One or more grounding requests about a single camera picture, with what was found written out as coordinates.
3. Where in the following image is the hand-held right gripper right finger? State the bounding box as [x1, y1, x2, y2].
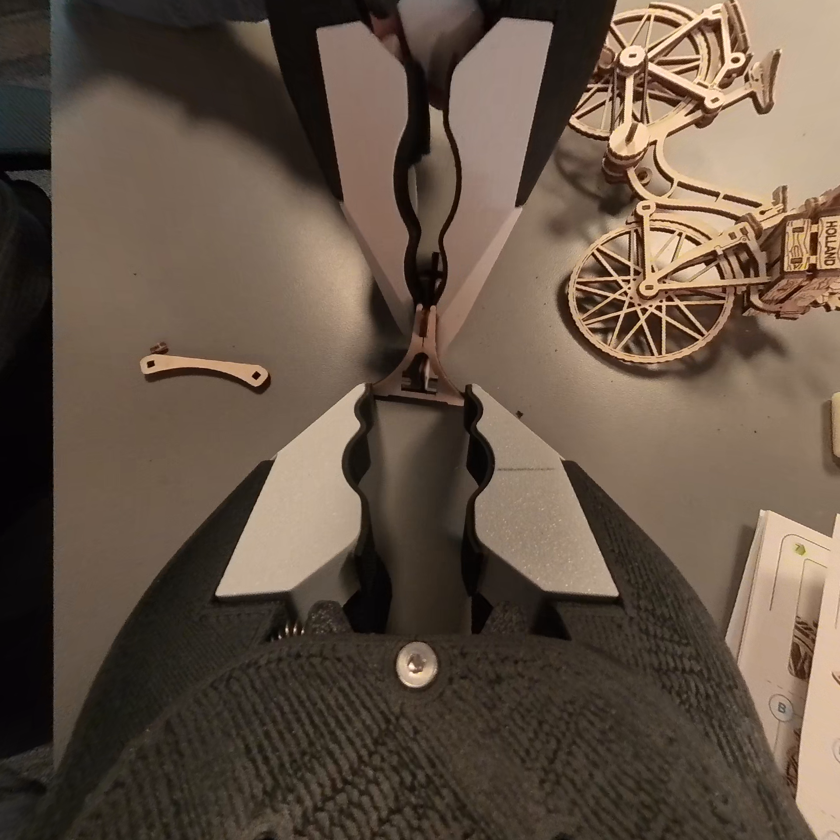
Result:
[463, 385, 622, 632]

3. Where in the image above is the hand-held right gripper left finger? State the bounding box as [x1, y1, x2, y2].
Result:
[214, 385, 391, 632]

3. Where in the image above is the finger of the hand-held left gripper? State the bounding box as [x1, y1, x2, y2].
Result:
[433, 17, 552, 350]
[317, 18, 427, 332]

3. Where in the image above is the wooden bicycle model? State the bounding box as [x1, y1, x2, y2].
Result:
[566, 0, 840, 365]

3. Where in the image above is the person's left hand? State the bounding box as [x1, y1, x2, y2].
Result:
[369, 2, 412, 58]

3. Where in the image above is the white instruction booklet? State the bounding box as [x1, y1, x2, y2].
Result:
[725, 508, 840, 840]

